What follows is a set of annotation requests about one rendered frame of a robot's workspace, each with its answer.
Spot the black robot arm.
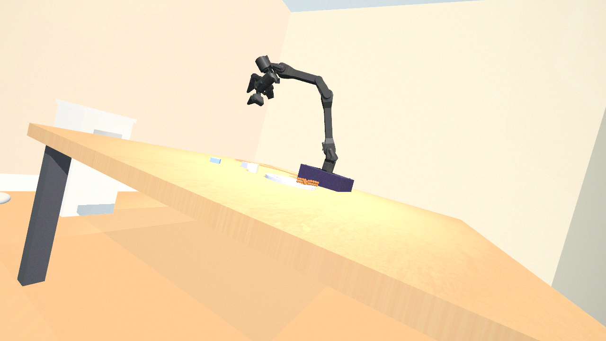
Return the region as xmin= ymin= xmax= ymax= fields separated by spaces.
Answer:
xmin=255 ymin=55 xmax=338 ymax=174

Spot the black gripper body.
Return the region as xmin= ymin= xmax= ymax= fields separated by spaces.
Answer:
xmin=251 ymin=73 xmax=270 ymax=106

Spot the white round board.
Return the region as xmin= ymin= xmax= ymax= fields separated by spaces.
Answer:
xmin=265 ymin=173 xmax=316 ymax=190

